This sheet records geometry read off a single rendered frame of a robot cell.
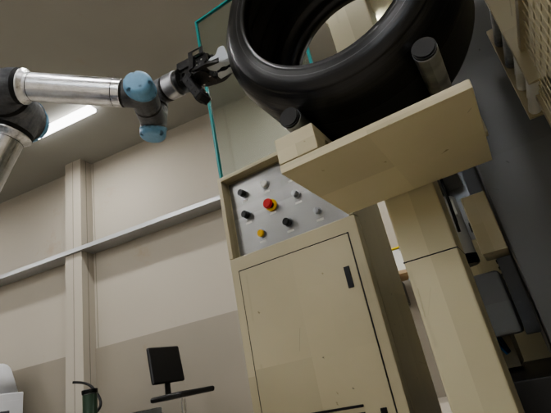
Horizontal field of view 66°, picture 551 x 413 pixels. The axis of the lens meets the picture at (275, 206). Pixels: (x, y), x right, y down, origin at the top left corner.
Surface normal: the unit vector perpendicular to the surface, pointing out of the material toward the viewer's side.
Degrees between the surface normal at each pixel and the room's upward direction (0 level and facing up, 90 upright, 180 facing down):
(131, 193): 90
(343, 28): 90
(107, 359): 90
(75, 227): 90
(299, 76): 99
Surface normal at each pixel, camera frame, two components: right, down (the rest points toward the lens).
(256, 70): -0.61, -0.09
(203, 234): -0.38, -0.29
